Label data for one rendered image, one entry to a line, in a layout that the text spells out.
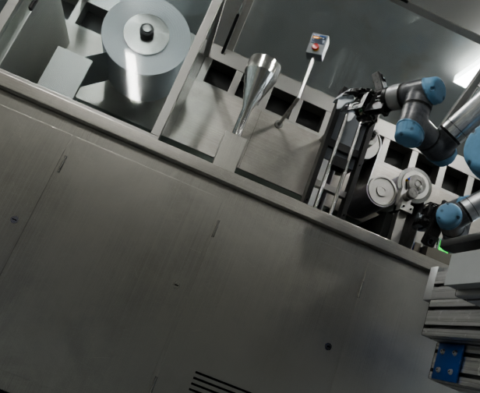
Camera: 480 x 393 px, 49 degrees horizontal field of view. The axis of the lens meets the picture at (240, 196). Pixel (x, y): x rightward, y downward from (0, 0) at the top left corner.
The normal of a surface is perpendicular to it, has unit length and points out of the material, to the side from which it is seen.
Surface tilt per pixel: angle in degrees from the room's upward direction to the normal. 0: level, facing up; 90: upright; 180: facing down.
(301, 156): 90
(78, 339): 90
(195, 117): 90
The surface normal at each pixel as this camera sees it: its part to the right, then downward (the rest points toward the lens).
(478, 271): -0.90, -0.40
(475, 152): -0.75, -0.33
